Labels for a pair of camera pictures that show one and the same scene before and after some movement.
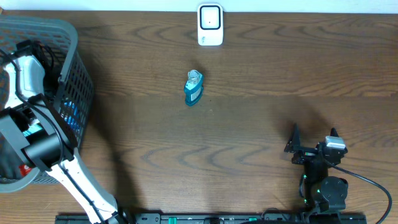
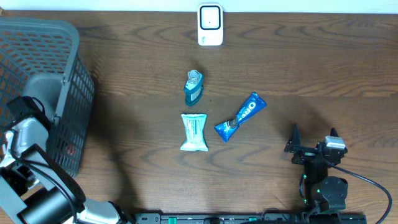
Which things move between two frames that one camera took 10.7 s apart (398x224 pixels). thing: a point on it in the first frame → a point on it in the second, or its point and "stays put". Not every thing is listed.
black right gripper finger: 295,140 stays put
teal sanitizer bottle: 193,88 stays put
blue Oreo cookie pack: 71,115 → 254,106
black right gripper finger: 333,132 stays put
